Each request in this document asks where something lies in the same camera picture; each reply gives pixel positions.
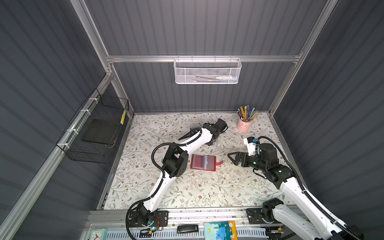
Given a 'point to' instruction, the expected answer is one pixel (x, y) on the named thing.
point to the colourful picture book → (220, 230)
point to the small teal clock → (98, 234)
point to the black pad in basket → (102, 131)
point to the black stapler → (187, 228)
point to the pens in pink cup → (246, 114)
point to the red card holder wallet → (204, 162)
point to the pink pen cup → (243, 127)
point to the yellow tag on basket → (123, 117)
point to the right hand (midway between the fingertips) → (235, 156)
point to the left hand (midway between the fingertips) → (210, 133)
